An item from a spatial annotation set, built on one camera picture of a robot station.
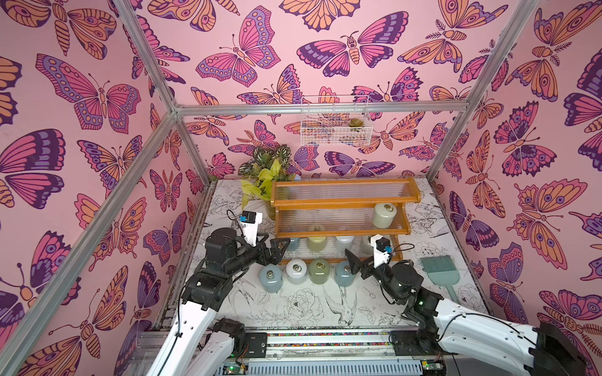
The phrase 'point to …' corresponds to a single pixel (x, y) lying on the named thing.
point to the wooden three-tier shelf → (322, 218)
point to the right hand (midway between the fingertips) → (360, 242)
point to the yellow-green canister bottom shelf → (317, 244)
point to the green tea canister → (319, 270)
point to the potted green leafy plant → (257, 175)
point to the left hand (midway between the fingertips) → (280, 236)
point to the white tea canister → (296, 272)
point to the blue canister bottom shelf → (294, 244)
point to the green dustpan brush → (441, 271)
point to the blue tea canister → (343, 275)
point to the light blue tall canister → (270, 277)
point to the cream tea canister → (383, 215)
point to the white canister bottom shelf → (344, 242)
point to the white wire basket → (335, 121)
